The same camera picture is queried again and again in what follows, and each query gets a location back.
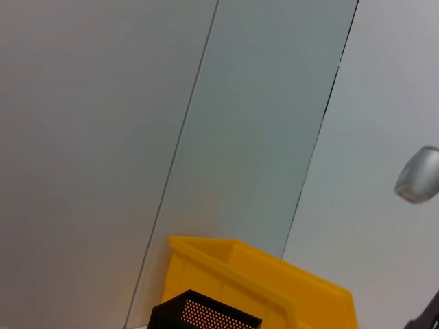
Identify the black mesh pen holder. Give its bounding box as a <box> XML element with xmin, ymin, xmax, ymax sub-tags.
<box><xmin>147</xmin><ymin>289</ymin><xmax>263</xmax><ymax>329</ymax></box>

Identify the yellow plastic bin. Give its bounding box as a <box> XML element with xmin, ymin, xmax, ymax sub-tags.
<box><xmin>161</xmin><ymin>235</ymin><xmax>359</xmax><ymax>329</ymax></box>

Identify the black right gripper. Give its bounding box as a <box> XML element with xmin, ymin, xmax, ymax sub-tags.
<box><xmin>404</xmin><ymin>291</ymin><xmax>439</xmax><ymax>329</ymax></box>

